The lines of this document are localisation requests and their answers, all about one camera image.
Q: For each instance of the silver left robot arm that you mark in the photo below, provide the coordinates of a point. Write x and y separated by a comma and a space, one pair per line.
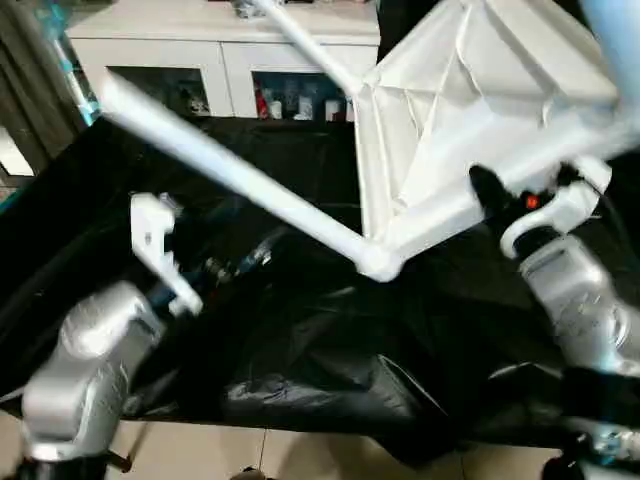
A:
95, 340

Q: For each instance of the light blue packaged box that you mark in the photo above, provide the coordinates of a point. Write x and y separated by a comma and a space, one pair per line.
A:
82, 90

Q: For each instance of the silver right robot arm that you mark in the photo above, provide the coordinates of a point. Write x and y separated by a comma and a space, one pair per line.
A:
575, 300

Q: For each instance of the white red mug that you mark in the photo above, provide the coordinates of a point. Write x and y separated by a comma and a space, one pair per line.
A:
336, 110

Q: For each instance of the white plastic table top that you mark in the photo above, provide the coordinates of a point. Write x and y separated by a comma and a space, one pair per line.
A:
450, 125

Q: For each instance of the white plastic table leg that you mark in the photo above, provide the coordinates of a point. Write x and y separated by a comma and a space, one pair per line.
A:
612, 45
310, 45
575, 145
240, 170

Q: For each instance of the white glass-door cabinet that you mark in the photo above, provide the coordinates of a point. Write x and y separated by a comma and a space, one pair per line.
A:
175, 40

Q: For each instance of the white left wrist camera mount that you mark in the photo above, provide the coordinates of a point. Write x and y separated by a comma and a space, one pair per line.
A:
150, 235

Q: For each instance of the grey curtain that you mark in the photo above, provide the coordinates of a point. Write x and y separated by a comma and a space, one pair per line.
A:
25, 90

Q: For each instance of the black fabric bag yellow label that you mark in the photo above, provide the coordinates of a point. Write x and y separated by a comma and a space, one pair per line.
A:
392, 30

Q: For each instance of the black work mat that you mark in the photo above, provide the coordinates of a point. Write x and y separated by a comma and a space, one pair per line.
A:
300, 350

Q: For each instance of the blue white ceramic ornament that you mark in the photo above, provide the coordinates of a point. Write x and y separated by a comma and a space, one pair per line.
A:
245, 7

